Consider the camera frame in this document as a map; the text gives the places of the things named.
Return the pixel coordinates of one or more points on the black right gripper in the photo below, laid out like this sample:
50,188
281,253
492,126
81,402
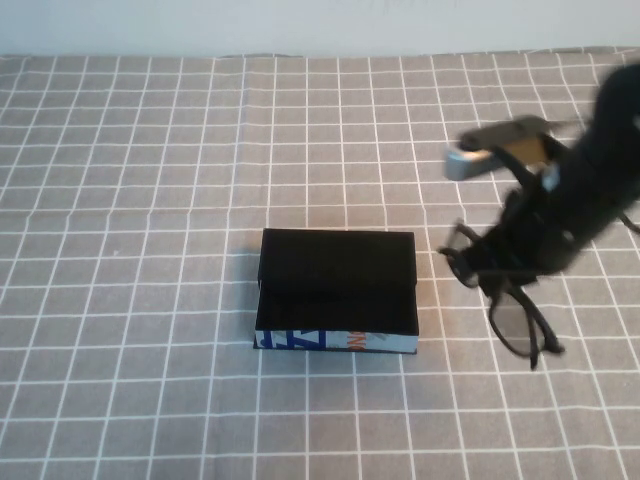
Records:
540,225

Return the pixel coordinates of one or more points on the black-framed glasses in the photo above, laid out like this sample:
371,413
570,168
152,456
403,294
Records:
517,330

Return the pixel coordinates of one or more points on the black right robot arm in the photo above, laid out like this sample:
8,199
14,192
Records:
612,125

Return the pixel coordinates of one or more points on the black printed glasses case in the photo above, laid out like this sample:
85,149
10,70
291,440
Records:
340,265

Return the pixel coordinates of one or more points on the grey white-checked tablecloth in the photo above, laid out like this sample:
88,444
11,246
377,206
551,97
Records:
150,250

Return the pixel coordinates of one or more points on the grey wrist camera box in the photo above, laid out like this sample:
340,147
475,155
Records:
480,147

